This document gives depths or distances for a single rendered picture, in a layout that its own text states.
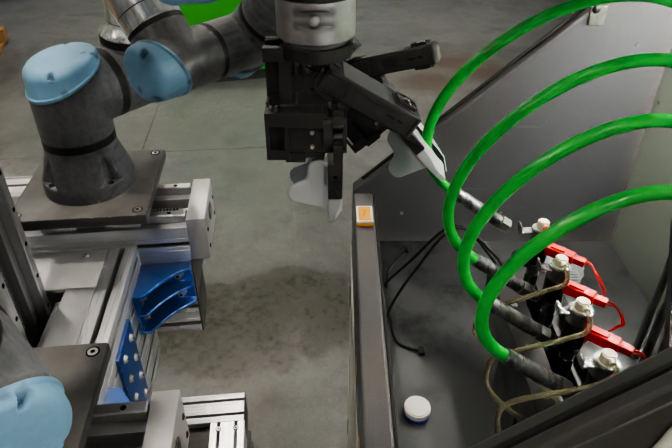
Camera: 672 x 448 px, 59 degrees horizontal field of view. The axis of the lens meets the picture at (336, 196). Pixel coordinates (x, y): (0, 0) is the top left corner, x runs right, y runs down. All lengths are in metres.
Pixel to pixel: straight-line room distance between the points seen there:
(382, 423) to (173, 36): 0.54
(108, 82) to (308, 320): 1.43
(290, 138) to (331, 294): 1.77
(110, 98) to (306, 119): 0.50
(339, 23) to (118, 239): 0.67
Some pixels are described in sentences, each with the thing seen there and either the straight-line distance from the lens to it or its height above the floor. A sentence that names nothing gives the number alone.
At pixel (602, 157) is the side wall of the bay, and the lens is 1.24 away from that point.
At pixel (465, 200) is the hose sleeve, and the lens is 0.82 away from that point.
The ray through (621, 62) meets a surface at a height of 1.37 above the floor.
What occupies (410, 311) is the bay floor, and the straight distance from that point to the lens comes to 1.09.
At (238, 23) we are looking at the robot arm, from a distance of 0.81.
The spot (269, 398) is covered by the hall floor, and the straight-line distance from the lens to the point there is 2.02.
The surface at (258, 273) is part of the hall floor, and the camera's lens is 2.46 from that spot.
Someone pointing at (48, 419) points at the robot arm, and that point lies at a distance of 0.51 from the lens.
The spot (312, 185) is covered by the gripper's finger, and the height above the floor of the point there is 1.25.
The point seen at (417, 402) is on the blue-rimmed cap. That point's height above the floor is 0.84.
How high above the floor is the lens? 1.59
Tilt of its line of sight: 33 degrees down
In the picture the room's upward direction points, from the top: straight up
